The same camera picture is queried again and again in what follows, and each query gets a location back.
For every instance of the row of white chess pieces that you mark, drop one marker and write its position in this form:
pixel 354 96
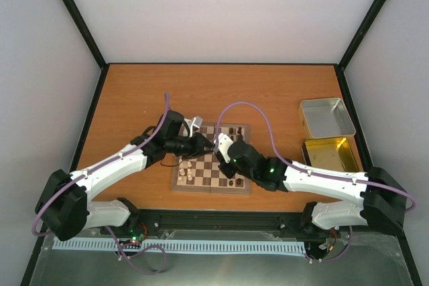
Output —
pixel 186 172

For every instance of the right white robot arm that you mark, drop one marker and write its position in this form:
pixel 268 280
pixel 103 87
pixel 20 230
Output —
pixel 372 198

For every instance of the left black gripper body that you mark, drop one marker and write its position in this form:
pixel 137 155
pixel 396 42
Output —
pixel 192 149

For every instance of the light blue cable duct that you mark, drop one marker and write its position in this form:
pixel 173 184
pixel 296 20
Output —
pixel 187 247

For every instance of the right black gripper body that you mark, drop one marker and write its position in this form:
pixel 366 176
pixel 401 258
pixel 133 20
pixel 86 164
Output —
pixel 227 172

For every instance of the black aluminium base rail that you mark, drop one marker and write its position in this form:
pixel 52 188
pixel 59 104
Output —
pixel 154 222

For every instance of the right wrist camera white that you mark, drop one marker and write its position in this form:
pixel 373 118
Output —
pixel 222 144

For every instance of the gold tin box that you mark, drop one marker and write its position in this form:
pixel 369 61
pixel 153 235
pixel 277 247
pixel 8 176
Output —
pixel 332 153

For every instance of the silver tin lid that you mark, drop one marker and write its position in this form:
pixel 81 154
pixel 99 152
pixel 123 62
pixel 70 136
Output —
pixel 325 118

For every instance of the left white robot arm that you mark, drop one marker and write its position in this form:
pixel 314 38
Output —
pixel 67 204

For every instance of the wooden folding chess board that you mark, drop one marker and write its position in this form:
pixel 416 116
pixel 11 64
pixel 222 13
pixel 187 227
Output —
pixel 208 178

